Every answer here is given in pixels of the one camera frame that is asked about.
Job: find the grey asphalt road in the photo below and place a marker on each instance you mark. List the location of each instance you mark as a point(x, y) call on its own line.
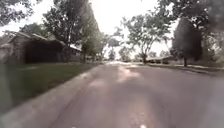
point(133, 96)

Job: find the broad leafy tree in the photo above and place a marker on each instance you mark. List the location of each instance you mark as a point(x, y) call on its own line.
point(144, 31)

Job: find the low house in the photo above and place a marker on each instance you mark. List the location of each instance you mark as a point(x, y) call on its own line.
point(160, 60)

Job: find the grass verge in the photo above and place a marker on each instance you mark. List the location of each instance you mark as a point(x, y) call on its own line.
point(186, 67)

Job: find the green grass lawn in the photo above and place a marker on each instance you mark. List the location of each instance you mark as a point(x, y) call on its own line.
point(36, 76)

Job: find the dark conical tree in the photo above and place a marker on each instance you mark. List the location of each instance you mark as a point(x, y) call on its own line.
point(186, 41)

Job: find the brown house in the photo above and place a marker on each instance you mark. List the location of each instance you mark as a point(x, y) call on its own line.
point(31, 50)

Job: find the pale concrete kerb strip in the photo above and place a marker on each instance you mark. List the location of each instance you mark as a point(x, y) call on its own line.
point(40, 106)

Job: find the large overhanging tree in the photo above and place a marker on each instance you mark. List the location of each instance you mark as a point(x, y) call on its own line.
point(203, 20)

